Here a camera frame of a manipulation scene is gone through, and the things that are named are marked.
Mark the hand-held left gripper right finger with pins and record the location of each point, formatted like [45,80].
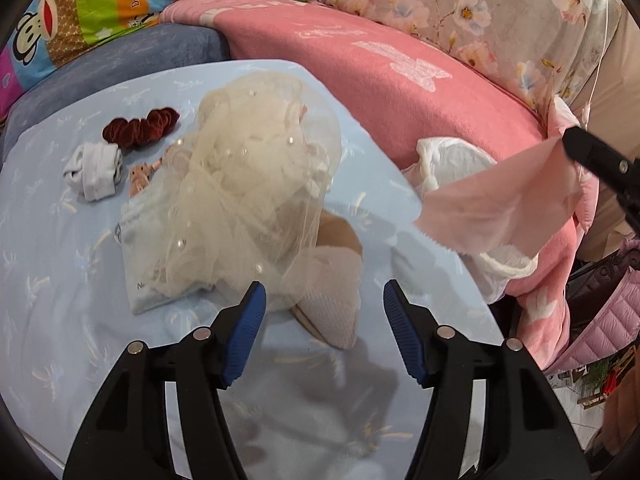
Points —
[400,325]

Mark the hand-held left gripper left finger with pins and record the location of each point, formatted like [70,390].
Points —
[247,325]

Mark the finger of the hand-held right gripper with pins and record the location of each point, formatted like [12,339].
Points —
[600,160]

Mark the pink cloth piece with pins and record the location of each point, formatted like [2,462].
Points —
[500,200]

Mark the white garment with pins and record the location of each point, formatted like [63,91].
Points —
[450,155]

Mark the dark red velvet scrunchie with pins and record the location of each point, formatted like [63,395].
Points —
[130,130]

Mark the beige shoe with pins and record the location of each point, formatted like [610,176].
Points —
[335,310]

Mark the dark maroon cloth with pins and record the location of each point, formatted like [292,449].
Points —
[600,275]

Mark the light blue pouch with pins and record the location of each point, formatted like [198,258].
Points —
[145,240]

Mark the cream tulle veil with pearls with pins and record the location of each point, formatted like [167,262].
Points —
[250,170]

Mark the pink quilted jacket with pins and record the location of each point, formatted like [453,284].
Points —
[610,325]

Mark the light blue palm-print sheet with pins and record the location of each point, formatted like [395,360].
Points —
[60,285]

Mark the grey folded sock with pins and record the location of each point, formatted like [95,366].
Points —
[97,170]

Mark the pink blanket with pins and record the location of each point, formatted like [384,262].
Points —
[375,75]

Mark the grey-blue cushion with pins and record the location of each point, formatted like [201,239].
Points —
[150,50]

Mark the colourful monkey print pillow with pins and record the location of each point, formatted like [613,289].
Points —
[100,0]

